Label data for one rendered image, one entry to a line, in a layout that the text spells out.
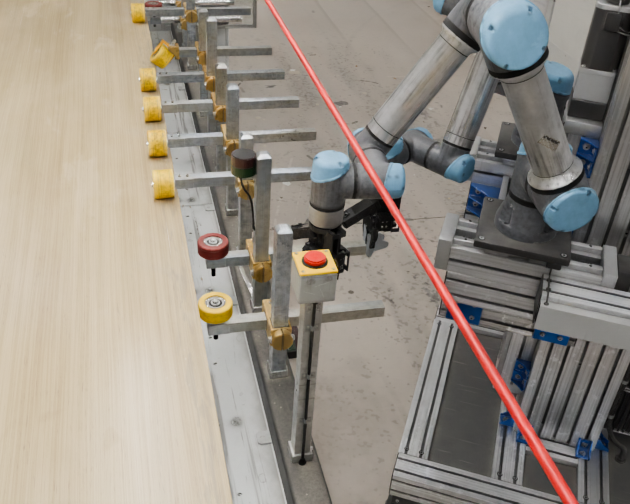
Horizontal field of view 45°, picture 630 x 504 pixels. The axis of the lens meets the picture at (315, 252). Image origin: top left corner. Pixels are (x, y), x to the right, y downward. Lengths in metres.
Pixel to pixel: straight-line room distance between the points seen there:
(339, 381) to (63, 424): 1.53
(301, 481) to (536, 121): 0.88
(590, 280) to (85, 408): 1.17
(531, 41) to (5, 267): 1.29
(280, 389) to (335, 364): 1.12
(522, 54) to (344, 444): 1.61
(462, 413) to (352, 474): 0.41
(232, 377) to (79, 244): 0.51
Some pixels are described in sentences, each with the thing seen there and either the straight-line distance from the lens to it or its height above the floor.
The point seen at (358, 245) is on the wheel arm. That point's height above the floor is 0.86.
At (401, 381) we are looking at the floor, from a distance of 2.91.
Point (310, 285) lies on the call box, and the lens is 1.34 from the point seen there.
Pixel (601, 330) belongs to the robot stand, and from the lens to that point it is 1.85.
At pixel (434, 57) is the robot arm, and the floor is 1.47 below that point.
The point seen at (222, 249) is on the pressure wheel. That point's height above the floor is 0.90.
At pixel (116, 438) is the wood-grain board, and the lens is 1.49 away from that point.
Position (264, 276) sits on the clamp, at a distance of 1.94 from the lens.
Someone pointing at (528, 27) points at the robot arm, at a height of 1.59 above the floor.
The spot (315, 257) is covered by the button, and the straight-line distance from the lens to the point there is 1.35.
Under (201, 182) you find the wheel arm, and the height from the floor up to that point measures 0.95.
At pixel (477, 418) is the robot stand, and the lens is 2.55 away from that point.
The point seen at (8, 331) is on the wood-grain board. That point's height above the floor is 0.90.
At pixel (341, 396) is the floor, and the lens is 2.82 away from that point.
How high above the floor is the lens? 2.01
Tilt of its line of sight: 35 degrees down
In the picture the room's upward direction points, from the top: 4 degrees clockwise
